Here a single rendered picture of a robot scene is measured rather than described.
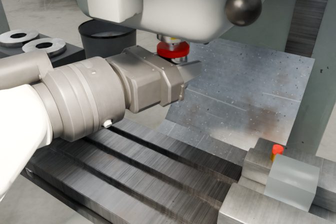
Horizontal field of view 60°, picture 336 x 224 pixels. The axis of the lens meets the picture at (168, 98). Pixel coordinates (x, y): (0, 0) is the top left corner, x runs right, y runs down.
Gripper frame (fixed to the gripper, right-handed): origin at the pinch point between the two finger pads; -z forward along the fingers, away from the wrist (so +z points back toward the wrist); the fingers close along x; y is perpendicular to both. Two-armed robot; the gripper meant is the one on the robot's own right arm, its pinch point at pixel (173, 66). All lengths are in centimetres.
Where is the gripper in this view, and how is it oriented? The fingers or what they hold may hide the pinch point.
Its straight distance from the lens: 43.5
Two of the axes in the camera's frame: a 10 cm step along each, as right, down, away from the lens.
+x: -6.3, -4.2, 6.5
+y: -0.1, 8.4, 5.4
